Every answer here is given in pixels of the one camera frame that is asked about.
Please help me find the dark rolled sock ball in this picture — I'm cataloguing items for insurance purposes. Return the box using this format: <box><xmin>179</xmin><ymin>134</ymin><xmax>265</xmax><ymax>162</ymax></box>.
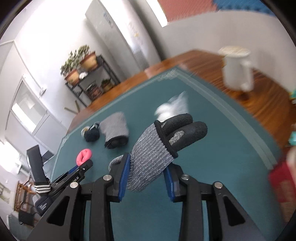
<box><xmin>81</xmin><ymin>122</ymin><xmax>100</xmax><ymax>142</ymax></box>

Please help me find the black metal plant shelf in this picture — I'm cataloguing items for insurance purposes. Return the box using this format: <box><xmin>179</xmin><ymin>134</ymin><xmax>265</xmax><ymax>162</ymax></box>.
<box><xmin>65</xmin><ymin>55</ymin><xmax>121</xmax><ymax>107</ymax></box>

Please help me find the white plastic bag bundle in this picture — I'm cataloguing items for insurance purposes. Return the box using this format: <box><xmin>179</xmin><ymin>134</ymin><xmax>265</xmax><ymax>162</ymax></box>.
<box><xmin>154</xmin><ymin>91</ymin><xmax>189</xmax><ymax>122</ymax></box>

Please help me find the blue foam wall mat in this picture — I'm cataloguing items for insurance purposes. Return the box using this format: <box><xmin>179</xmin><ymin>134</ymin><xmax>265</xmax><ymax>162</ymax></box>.
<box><xmin>212</xmin><ymin>0</ymin><xmax>275</xmax><ymax>16</ymax></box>

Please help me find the grey knit work glove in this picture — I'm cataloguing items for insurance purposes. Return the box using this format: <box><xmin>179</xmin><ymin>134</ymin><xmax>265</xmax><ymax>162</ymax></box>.
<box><xmin>108</xmin><ymin>113</ymin><xmax>208</xmax><ymax>193</ymax></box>

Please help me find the wooden chair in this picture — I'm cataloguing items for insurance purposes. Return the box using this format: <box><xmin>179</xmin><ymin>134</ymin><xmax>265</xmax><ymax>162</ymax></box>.
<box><xmin>14</xmin><ymin>181</ymin><xmax>34</xmax><ymax>212</ymax></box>

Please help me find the white door with window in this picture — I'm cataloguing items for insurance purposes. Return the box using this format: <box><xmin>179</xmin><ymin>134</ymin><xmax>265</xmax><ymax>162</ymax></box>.
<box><xmin>5</xmin><ymin>77</ymin><xmax>66</xmax><ymax>153</ymax></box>

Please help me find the pink knotted foam tube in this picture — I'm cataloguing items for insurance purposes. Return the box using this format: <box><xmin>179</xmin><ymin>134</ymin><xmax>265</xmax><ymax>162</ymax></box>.
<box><xmin>76</xmin><ymin>149</ymin><xmax>92</xmax><ymax>167</ymax></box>

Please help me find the white standing air conditioner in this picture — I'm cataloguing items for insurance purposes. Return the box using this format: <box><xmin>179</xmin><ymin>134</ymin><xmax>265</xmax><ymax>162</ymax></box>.
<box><xmin>85</xmin><ymin>0</ymin><xmax>161</xmax><ymax>78</ymax></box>

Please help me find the potted plant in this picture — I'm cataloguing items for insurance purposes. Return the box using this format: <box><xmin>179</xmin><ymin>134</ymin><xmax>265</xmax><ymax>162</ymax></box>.
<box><xmin>78</xmin><ymin>45</ymin><xmax>98</xmax><ymax>72</ymax></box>
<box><xmin>60</xmin><ymin>50</ymin><xmax>80</xmax><ymax>85</ymax></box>

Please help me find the green table mat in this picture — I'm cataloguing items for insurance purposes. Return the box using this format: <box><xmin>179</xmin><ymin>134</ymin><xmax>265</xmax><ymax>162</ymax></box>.
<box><xmin>51</xmin><ymin>68</ymin><xmax>285</xmax><ymax>240</ymax></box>

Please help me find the red foam wall mat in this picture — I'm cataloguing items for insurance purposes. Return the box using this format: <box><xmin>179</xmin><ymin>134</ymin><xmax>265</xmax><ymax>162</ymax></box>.
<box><xmin>158</xmin><ymin>0</ymin><xmax>217</xmax><ymax>22</ymax></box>

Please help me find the left potted plant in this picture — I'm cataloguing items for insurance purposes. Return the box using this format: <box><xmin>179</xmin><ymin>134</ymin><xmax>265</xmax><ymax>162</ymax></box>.
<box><xmin>60</xmin><ymin>50</ymin><xmax>80</xmax><ymax>85</ymax></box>

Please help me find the red cardboard box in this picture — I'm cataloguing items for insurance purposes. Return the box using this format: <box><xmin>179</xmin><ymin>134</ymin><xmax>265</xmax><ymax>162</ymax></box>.
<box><xmin>268</xmin><ymin>146</ymin><xmax>296</xmax><ymax>224</ymax></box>

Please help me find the right potted plant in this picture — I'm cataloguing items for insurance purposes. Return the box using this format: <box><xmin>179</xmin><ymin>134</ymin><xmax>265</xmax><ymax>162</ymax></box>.
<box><xmin>78</xmin><ymin>45</ymin><xmax>98</xmax><ymax>72</ymax></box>

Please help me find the colourful toy cash register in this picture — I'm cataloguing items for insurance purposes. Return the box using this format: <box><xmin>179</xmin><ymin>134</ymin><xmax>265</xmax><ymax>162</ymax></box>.
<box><xmin>288</xmin><ymin>89</ymin><xmax>296</xmax><ymax>146</ymax></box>

